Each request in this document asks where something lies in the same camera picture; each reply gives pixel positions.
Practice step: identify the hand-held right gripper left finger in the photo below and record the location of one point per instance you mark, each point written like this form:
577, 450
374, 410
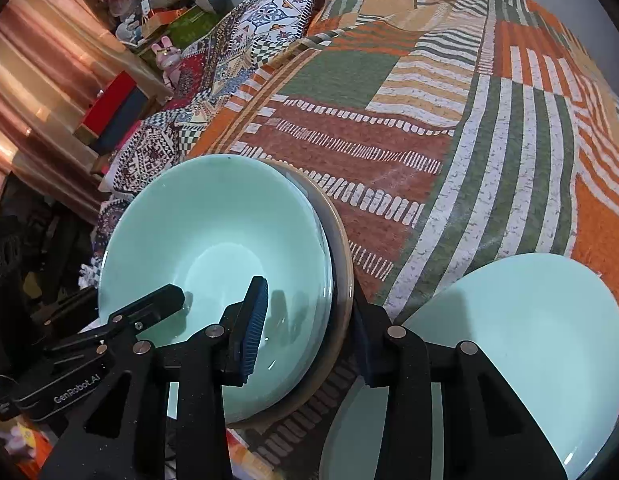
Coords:
254, 330

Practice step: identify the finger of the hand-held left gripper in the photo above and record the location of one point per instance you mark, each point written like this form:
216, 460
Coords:
149, 307
64, 322

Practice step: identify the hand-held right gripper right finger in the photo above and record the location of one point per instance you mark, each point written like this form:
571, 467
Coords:
367, 355

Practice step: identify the light green plate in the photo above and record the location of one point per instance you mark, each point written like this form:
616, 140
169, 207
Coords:
199, 240

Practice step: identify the purple plate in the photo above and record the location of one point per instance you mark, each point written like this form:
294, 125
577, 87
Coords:
346, 265

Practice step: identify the light green bowl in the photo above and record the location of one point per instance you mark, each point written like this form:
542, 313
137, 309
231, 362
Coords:
514, 350

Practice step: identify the dark blue box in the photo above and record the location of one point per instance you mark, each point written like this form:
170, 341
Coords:
122, 120

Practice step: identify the red box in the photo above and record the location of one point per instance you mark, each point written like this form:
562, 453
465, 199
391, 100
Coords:
107, 105

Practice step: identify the wooden side table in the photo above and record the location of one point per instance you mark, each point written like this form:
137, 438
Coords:
139, 67

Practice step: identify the patterned quilt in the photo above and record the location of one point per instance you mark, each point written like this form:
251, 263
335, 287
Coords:
214, 70

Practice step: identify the pink rabbit toy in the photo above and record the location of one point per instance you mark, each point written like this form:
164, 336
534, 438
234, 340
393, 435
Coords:
167, 55

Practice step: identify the striped patchwork blanket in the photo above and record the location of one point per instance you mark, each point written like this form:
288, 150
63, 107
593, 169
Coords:
439, 110

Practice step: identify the brown curtain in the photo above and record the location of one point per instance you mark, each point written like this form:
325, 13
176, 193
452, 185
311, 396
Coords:
39, 60

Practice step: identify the green box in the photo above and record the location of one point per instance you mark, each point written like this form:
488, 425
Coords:
189, 30

